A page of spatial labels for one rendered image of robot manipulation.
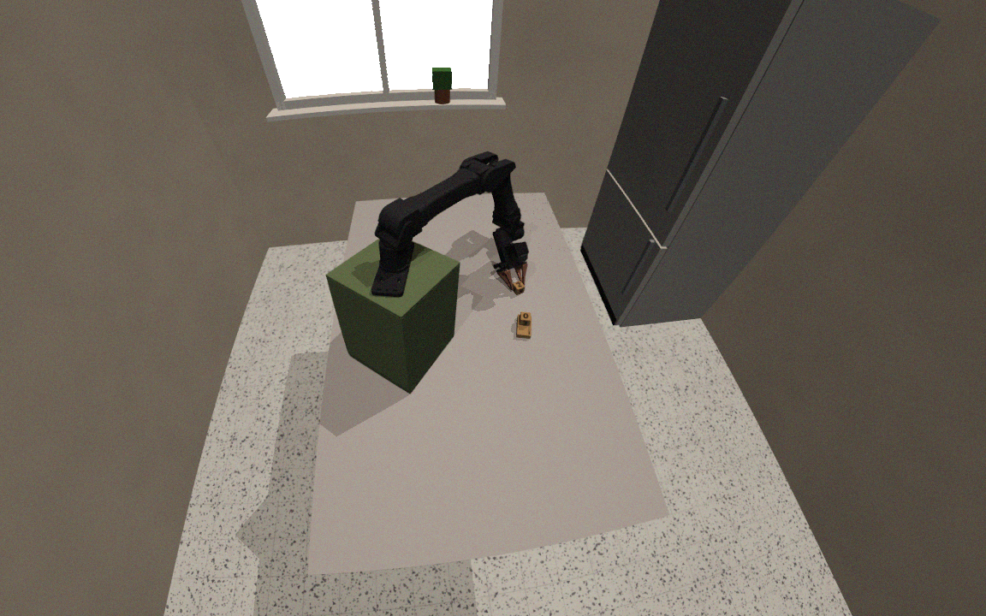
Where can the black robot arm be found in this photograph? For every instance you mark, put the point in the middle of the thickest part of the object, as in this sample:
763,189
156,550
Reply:
405,218

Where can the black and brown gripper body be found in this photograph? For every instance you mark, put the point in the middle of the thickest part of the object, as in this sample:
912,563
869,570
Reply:
509,265

